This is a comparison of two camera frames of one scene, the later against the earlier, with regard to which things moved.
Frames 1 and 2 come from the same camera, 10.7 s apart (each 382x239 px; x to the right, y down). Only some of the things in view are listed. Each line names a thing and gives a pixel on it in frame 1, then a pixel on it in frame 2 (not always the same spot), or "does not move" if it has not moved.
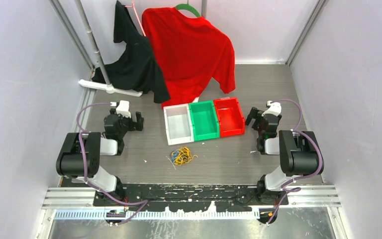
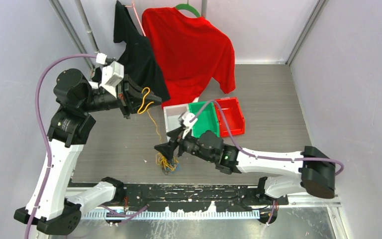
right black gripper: x=256 y=114 → x=167 y=149
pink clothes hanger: x=133 y=6 does not move
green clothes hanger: x=188 y=7 does not move
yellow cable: x=184 y=156 → x=165 y=165
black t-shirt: x=138 y=69 does not move
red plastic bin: x=231 y=120 does not move
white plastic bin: x=178 y=124 does not move
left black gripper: x=132 y=124 → x=130 y=96
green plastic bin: x=204 y=120 does not move
